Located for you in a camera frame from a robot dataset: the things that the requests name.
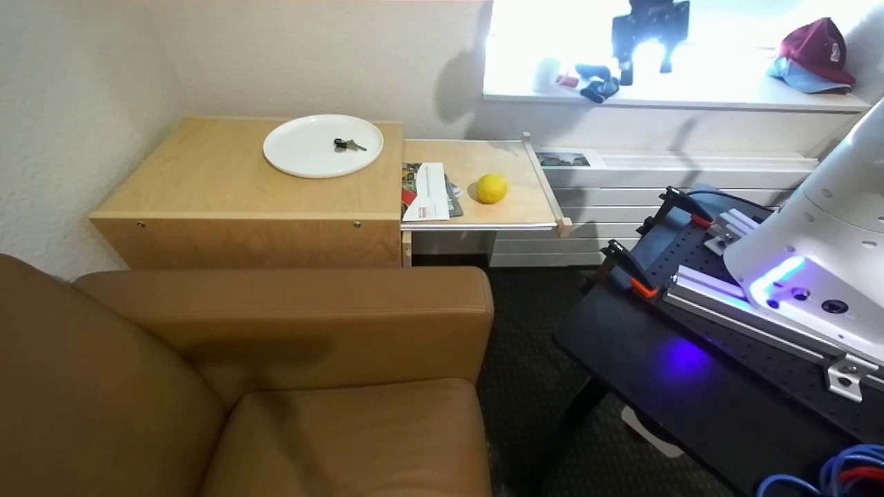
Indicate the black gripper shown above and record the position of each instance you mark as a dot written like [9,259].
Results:
[652,21]

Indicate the yellow lemon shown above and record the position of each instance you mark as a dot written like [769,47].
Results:
[489,189]

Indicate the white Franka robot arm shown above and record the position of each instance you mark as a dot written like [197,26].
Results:
[830,229]

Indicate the white round plate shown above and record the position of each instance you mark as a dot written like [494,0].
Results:
[308,153]

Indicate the blue crumpled cloth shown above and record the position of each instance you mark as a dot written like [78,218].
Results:
[596,83]

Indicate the wooden pull-out shelf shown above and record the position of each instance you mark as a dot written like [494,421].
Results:
[512,161]

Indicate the maroon baseball cap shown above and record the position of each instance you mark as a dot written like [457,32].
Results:
[815,44]

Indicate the short silver aluminium bars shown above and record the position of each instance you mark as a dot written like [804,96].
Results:
[736,229]

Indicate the white envelope with red print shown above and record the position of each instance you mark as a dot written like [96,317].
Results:
[429,194]

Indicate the small dark key bunch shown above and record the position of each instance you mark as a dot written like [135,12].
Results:
[346,143]

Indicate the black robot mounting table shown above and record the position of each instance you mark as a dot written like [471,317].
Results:
[700,386]

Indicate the white paper sheet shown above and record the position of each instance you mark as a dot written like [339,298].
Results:
[652,431]

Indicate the light wooden cabinet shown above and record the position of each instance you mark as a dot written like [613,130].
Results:
[230,207]

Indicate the brown leather armchair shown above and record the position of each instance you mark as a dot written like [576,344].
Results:
[276,367]

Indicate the white wall heater unit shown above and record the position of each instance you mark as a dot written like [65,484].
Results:
[681,175]

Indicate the long aluminium rail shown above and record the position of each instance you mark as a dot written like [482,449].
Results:
[736,313]

